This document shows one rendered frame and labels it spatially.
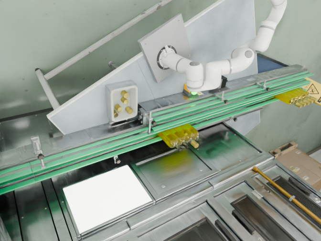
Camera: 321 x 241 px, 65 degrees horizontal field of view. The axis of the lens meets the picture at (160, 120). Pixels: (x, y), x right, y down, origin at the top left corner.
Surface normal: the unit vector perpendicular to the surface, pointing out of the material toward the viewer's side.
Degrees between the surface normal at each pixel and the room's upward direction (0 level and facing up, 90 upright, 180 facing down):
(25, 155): 90
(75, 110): 0
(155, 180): 90
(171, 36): 3
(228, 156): 90
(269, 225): 90
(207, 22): 0
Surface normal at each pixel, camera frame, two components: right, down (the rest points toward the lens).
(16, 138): 0.07, -0.83
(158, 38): 0.57, 0.47
